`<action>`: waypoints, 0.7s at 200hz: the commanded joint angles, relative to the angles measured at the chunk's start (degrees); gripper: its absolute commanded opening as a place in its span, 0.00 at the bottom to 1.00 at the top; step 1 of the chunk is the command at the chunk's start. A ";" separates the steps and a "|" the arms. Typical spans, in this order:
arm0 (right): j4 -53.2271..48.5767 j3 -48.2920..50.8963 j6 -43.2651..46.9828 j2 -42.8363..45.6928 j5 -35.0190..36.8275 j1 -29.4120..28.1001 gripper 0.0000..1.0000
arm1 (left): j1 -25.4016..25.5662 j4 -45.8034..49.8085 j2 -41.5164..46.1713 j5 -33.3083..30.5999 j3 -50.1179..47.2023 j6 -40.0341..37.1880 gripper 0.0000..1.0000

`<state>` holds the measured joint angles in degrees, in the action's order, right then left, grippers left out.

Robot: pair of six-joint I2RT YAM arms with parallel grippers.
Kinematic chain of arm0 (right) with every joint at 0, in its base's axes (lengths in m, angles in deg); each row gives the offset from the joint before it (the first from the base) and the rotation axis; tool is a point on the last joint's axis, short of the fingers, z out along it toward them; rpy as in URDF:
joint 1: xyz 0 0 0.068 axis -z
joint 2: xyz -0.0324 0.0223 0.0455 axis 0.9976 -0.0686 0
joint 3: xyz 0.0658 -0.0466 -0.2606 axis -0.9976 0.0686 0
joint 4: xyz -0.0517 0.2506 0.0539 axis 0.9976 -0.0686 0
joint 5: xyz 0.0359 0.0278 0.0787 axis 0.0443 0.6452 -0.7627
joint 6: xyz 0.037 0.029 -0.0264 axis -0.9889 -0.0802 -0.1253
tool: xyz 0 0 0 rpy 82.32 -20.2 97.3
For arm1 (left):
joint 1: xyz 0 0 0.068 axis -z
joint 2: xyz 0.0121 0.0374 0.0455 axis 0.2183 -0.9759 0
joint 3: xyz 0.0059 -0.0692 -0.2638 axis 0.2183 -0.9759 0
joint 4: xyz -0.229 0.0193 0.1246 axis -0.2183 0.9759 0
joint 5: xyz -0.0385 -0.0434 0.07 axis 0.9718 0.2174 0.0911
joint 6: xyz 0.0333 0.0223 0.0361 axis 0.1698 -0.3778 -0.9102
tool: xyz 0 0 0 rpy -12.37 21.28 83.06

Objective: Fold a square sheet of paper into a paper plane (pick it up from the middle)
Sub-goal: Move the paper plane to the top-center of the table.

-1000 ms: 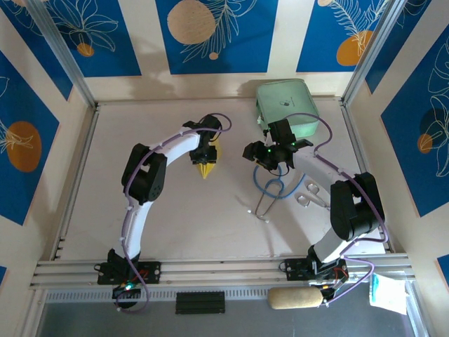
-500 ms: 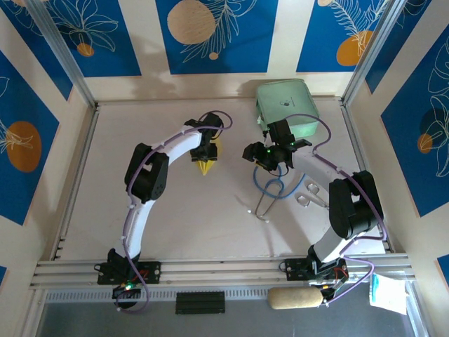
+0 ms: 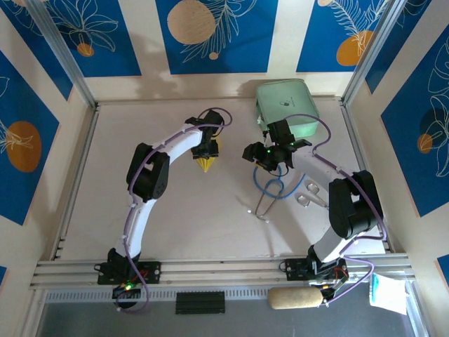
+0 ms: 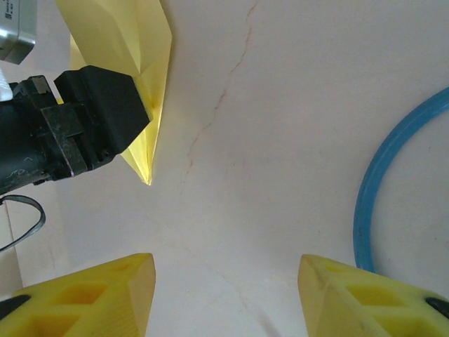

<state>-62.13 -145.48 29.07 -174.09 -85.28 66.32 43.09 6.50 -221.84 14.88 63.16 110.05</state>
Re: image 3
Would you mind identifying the mint green zip pouch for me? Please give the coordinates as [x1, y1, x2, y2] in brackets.
[255, 78, 321, 140]

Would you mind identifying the tan foam roller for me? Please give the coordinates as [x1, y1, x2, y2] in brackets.
[268, 286, 324, 310]

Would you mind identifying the black ribbed block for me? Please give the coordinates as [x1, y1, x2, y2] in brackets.
[175, 291, 225, 315]

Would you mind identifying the circuit board with green light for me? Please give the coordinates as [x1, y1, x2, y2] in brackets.
[111, 279, 142, 300]

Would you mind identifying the white packet with blue print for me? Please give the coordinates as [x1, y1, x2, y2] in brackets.
[369, 272, 410, 315]

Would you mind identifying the perforated metal strip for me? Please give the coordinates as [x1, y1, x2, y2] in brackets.
[45, 287, 271, 303]

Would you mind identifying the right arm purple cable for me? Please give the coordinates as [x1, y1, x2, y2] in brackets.
[283, 112, 389, 306]

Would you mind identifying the aluminium side rail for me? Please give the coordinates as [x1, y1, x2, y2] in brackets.
[51, 103, 101, 261]
[340, 100, 394, 254]

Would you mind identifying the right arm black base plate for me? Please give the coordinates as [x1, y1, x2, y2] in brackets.
[280, 258, 348, 282]

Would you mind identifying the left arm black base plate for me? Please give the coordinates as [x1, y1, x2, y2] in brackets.
[96, 261, 162, 285]

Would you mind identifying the aluminium frame post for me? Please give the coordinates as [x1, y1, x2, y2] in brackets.
[26, 0, 99, 110]
[342, 0, 410, 108]

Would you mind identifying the circuit board with orange wires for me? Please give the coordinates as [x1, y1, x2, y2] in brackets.
[317, 279, 348, 296]

